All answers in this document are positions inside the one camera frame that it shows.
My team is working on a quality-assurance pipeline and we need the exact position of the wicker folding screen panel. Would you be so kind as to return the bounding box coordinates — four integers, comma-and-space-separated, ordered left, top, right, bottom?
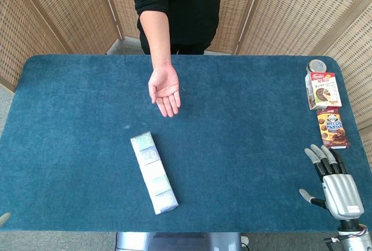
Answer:
316, 0, 372, 159
209, 0, 264, 55
11, 0, 124, 55
235, 0, 371, 57
0, 0, 70, 94
100, 0, 142, 40

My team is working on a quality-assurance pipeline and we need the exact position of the person's bare hand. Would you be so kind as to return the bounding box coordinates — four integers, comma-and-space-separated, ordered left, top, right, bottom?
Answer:
147, 64, 182, 118

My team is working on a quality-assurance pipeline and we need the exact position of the red wafer snack box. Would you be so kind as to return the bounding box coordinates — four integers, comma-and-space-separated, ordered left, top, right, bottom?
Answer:
304, 71, 343, 111

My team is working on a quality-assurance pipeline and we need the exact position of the brown Hello Panda box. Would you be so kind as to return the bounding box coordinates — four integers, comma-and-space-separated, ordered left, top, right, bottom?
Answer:
316, 107, 350, 150

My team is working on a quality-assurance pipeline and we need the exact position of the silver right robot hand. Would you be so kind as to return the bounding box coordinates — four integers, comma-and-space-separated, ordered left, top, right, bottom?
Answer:
298, 144, 366, 221

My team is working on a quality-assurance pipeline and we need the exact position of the pastel tissue multipack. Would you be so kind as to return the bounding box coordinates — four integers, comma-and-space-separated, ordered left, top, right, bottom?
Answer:
130, 131, 179, 216

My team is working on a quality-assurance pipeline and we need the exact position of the blue table cloth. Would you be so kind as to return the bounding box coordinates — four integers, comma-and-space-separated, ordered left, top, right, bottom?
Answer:
0, 54, 372, 233

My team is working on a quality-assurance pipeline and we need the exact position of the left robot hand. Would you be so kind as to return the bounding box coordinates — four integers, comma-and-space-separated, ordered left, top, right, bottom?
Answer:
0, 211, 12, 227

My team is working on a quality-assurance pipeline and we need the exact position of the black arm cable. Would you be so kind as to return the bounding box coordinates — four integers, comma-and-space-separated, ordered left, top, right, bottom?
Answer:
323, 235, 344, 251

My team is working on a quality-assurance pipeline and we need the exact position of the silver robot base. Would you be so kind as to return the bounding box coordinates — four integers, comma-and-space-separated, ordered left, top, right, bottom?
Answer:
115, 231, 242, 251

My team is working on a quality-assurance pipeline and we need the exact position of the person's black clothed torso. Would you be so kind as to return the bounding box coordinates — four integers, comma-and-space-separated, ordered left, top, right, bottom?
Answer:
123, 0, 223, 55

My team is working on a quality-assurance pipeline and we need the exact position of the person's bare forearm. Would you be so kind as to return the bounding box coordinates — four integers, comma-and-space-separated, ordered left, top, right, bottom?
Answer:
138, 8, 173, 70

